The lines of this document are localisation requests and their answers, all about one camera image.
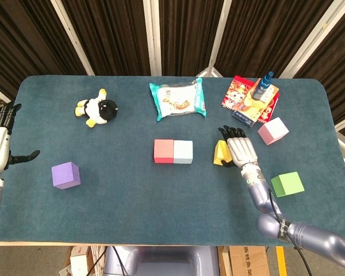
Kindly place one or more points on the pink foam cube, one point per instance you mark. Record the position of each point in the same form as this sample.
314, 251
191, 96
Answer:
273, 130

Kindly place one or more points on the teal white snack bag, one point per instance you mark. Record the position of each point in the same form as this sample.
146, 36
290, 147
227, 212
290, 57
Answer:
176, 99

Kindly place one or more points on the purple foam cube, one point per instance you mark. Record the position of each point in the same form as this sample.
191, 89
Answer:
65, 175

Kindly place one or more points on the green foam cube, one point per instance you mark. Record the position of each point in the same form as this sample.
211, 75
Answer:
287, 184

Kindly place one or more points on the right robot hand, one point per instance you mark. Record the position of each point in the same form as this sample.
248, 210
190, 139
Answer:
243, 152

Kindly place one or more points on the red cartoon snack packet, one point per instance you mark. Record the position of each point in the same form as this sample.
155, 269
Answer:
234, 95

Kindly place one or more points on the white cardboard box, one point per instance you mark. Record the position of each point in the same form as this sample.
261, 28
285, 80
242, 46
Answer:
79, 261

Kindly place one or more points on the brown cardboard box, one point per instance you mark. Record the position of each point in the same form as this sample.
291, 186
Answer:
248, 261

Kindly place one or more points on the wooden board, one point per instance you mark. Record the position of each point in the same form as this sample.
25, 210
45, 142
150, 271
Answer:
225, 261

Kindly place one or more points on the yellow blue snack box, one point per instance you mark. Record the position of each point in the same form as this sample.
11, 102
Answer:
253, 109

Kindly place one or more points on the grey robot torso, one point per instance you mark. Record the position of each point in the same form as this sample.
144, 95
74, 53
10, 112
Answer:
164, 261

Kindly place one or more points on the yellow foam cube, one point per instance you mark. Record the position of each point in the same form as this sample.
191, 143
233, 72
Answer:
220, 152

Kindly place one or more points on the light blue foam cube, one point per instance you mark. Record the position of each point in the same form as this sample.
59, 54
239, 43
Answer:
183, 151

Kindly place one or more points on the black white plush penguin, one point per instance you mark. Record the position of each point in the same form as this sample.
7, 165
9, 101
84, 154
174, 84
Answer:
100, 109

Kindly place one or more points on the teal felt table mat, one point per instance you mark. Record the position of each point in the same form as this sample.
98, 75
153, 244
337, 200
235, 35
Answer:
161, 207

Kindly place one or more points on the red foam cube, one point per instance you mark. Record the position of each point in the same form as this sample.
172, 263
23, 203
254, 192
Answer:
163, 151

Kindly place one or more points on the blue spray bottle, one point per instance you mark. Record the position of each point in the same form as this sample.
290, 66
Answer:
260, 89

